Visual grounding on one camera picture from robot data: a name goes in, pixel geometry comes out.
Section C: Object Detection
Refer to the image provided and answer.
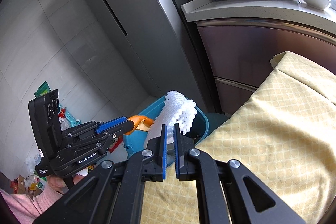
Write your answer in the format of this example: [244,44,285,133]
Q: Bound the orange peel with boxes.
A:
[125,115,154,135]

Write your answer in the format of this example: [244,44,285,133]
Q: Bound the white foam fruit net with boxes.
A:
[143,90,197,148]

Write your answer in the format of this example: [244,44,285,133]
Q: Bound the pink sleeved left forearm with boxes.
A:
[1,185,63,223]

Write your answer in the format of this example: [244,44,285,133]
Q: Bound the blue trash bin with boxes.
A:
[123,90,210,165]

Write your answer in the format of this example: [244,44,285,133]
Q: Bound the person's left hand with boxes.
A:
[47,174,84,194]

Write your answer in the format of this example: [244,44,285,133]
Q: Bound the yellow patterned tablecloth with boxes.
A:
[140,50,336,224]

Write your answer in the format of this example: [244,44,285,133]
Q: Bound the grey refrigerator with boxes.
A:
[86,0,214,112]

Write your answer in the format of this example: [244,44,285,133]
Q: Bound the brown base cabinets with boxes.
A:
[196,18,335,115]

